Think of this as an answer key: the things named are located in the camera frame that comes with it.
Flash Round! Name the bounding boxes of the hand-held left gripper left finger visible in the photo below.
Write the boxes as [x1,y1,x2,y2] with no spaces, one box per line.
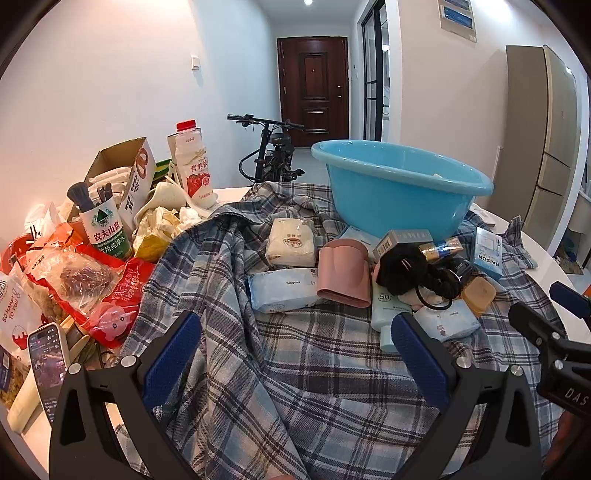
[48,310,204,480]

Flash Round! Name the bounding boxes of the grey carton box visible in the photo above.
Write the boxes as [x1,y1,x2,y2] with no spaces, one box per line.
[372,229,435,261]

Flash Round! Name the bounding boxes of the gold blue battery pack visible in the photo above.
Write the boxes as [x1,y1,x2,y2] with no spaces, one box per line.
[419,237,465,264]

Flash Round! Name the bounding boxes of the cream tube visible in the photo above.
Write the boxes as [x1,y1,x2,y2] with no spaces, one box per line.
[6,364,44,433]

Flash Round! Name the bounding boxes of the tan compact case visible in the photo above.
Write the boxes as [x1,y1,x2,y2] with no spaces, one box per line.
[461,276,498,318]

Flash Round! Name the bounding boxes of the wall electrical panel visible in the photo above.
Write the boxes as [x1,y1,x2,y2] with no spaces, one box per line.
[437,0,478,44]

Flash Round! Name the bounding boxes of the red snack bag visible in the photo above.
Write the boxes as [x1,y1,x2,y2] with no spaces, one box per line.
[23,244,156,348]

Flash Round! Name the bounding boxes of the beige refrigerator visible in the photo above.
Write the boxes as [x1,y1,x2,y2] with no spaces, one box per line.
[493,45,579,256]

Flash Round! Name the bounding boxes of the doormat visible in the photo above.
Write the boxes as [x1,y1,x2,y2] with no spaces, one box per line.
[555,255,586,276]

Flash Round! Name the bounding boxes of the blue plastic basin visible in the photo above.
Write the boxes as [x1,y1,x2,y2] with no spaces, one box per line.
[311,139,495,241]

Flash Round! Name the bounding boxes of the cream plastic funnel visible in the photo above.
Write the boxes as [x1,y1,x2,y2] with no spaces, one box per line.
[133,181,191,232]

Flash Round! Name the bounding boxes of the black framed glass door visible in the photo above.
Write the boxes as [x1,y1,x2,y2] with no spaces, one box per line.
[361,0,392,144]

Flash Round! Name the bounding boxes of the large blue wet wipes pack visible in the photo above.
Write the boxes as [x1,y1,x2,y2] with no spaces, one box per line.
[247,268,326,315]

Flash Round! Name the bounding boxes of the open cardboard box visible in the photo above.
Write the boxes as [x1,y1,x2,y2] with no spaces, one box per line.
[68,137,157,223]

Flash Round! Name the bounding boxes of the white blue small box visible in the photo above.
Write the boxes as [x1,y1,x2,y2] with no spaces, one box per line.
[470,225,508,281]

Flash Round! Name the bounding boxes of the black bicycle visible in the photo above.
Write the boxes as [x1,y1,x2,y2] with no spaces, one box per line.
[227,113,306,184]

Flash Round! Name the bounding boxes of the small blue wet wipes pack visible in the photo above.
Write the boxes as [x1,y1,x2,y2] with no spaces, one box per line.
[412,302,482,343]

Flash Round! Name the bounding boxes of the thin black hair band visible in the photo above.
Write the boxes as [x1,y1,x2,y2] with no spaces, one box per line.
[414,281,456,311]

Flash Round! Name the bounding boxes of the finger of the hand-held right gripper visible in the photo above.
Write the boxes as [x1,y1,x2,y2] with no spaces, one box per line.
[508,301,571,354]
[549,281,591,320]

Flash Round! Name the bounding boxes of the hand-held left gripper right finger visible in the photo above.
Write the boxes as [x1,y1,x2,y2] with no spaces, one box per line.
[390,311,543,480]

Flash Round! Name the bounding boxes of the pink plastic cup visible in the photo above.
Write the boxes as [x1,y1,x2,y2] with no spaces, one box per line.
[316,239,372,308]

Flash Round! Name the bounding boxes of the smartphone in white case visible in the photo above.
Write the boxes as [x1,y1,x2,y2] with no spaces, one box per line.
[28,323,71,426]

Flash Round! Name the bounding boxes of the strawberry milk bottle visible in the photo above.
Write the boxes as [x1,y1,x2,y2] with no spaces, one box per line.
[167,120,219,209]

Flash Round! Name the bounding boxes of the flat light blue packet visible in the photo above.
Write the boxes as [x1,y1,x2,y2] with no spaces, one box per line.
[339,225,383,252]

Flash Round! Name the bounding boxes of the green label cut bottle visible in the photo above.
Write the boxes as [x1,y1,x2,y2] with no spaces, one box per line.
[78,203,133,260]

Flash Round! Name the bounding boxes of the red basket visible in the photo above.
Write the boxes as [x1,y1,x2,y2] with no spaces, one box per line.
[0,234,38,274]

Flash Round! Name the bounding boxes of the person's right hand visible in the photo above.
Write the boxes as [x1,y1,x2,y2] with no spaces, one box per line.
[545,410,591,480]

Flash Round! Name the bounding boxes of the white printed snack bag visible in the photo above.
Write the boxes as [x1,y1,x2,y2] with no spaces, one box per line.
[0,271,44,363]

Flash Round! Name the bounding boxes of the small black box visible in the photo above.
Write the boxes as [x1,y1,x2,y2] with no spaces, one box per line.
[450,257,477,283]

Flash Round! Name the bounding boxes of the black fluffy hair tie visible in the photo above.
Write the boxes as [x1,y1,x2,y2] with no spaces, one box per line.
[375,244,462,301]

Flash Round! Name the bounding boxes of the brown entrance door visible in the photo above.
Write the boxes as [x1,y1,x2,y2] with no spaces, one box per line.
[276,36,350,148]

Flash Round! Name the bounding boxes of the light blue sunscreen tube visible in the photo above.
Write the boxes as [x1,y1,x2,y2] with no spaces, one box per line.
[370,281,403,354]

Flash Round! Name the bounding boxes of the white tissue pack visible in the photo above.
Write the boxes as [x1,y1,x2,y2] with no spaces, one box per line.
[265,218,317,269]

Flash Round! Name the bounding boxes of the crumpled white tissue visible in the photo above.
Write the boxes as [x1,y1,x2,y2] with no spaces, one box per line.
[178,206,214,228]

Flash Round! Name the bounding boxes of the blue plaid shirt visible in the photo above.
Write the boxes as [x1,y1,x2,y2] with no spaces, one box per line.
[113,181,561,480]

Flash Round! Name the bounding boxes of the crumpled yellow bag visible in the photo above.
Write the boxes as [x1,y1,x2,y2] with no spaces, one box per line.
[133,208,184,262]

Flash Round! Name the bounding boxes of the makeup brushes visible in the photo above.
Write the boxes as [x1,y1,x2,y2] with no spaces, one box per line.
[67,181,115,212]

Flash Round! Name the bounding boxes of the green packet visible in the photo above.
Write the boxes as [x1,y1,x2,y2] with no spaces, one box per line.
[154,159,179,182]

